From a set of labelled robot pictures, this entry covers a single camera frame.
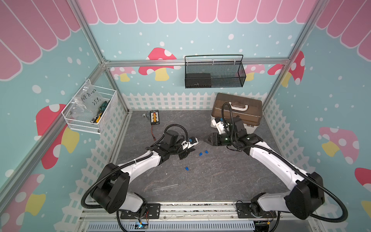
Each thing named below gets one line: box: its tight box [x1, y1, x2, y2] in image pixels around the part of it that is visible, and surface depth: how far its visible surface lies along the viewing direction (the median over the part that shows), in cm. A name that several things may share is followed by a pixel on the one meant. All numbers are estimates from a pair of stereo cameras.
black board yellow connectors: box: [149, 109, 160, 125], surface depth 115 cm
